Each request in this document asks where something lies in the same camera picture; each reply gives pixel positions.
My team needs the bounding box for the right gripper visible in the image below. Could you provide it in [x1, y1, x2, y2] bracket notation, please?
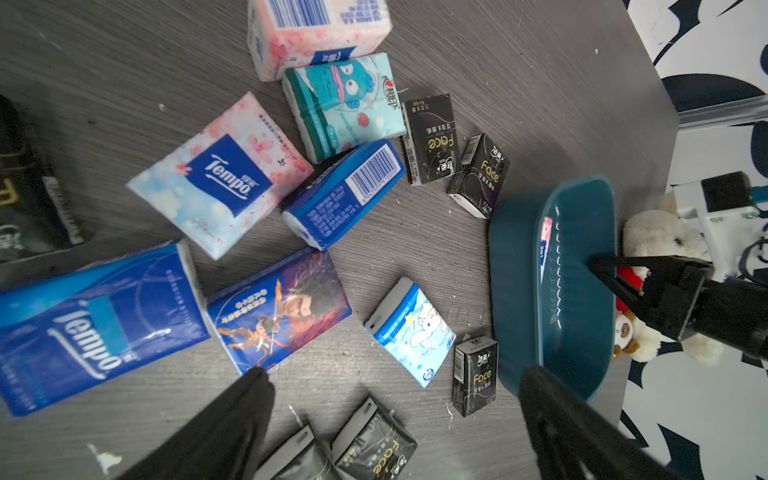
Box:
[587, 256, 767, 360]

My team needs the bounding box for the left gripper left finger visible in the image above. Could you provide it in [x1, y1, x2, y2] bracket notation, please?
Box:
[120, 367, 275, 479]

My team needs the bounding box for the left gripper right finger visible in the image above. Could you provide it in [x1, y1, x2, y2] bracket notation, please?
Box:
[518, 366, 679, 479]

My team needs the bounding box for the teal plastic storage box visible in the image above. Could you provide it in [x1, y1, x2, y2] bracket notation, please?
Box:
[488, 176, 617, 400]

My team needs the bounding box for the pink white Tempo tissue pack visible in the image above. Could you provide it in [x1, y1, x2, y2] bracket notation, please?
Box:
[538, 217, 553, 280]

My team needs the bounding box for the anime print tissue pack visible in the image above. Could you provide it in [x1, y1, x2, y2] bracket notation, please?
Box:
[207, 247, 352, 375]

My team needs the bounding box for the dark blue Tempo tissue pack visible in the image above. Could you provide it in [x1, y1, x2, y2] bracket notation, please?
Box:
[1, 240, 210, 417]

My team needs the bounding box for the light blue bunny tissue pack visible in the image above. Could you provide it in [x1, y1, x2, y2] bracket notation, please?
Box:
[364, 276, 456, 388]

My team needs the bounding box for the blue barcode tissue pack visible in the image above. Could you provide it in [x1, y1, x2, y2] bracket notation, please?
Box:
[281, 139, 406, 251]

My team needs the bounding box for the pink blue Tempo tissue pack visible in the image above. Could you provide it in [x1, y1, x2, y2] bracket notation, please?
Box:
[127, 92, 314, 260]

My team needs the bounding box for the pink barcode tissue pack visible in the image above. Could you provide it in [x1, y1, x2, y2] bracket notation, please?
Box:
[247, 0, 393, 82]

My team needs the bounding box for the black Face tissue pack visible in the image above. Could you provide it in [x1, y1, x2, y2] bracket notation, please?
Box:
[448, 133, 510, 219]
[452, 335, 498, 417]
[253, 425, 341, 480]
[1, 97, 85, 263]
[331, 396, 418, 480]
[402, 93, 461, 186]

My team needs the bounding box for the white plush toy dog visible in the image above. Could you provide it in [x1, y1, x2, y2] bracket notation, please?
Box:
[598, 193, 724, 367]

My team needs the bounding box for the teal cartoon tissue pack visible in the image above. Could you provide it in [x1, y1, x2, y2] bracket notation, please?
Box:
[282, 53, 406, 165]

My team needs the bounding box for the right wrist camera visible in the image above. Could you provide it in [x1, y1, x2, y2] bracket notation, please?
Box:
[671, 172, 767, 285]

